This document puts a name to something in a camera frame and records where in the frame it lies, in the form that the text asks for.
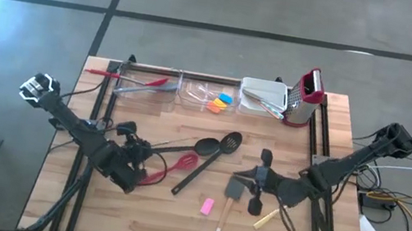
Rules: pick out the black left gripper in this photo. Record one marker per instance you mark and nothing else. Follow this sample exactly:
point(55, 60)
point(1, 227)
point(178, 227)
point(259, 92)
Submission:
point(137, 158)

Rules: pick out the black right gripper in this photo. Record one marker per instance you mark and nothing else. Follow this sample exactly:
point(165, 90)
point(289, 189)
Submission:
point(266, 181)

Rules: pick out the cream coloured knife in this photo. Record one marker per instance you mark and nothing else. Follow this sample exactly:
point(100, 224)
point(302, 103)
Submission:
point(265, 220)

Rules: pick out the black slotted nylon spoon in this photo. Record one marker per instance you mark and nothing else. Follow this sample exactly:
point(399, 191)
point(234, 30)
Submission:
point(231, 142)

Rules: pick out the red slotted silicone turner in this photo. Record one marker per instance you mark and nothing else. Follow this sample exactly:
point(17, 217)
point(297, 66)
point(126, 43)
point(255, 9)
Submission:
point(186, 161)

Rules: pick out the steel kitchen tongs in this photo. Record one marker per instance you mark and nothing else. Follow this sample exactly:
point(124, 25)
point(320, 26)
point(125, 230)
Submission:
point(131, 89)

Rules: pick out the multicolour striped utensil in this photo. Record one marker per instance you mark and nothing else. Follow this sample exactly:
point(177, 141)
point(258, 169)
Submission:
point(273, 111)

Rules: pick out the grey silicone spoon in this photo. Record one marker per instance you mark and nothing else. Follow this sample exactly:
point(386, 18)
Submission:
point(170, 87)

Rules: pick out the orange small block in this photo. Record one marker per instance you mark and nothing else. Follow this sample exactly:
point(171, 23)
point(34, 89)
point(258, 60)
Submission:
point(213, 108)

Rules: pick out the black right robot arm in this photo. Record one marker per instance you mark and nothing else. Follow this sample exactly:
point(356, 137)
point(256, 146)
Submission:
point(347, 163)

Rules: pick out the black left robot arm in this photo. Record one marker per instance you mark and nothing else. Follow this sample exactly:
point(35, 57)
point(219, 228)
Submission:
point(75, 128)

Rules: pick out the clear plastic bin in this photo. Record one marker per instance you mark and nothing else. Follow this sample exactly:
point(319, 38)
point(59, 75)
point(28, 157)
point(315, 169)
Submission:
point(197, 89)
point(139, 94)

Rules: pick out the white plastic bin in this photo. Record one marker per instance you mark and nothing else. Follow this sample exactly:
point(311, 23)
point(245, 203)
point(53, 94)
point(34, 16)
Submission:
point(264, 87)

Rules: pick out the metal box grater red trim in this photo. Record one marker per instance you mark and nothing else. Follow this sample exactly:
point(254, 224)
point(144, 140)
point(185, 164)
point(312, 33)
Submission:
point(303, 102)

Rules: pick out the black power box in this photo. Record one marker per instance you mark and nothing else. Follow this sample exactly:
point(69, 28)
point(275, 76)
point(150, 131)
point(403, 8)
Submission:
point(372, 201)

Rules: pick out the black aluminium table frame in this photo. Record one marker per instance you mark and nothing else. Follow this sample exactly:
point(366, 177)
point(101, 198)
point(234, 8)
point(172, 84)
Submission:
point(155, 69)

